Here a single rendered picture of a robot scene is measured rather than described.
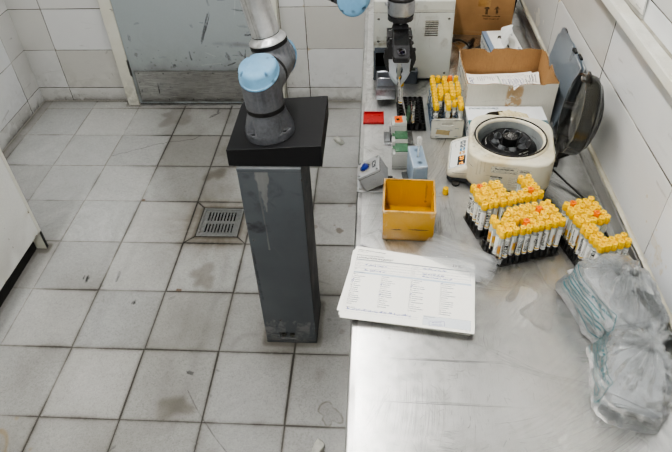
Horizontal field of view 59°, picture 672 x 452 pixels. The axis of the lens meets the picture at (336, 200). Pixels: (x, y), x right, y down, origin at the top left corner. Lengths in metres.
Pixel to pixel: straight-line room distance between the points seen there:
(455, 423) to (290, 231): 0.95
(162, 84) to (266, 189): 2.14
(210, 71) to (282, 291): 1.91
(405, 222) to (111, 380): 1.43
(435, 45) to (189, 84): 2.04
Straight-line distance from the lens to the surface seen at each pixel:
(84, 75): 4.13
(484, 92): 1.93
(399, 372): 1.28
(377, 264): 1.45
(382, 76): 2.12
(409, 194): 1.59
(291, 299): 2.21
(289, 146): 1.75
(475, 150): 1.67
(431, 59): 2.18
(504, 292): 1.45
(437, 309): 1.37
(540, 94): 1.97
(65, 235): 3.16
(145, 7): 3.68
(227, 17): 3.57
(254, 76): 1.68
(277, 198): 1.86
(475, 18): 2.54
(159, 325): 2.59
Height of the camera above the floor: 1.95
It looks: 40 degrees down
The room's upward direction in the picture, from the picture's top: 3 degrees counter-clockwise
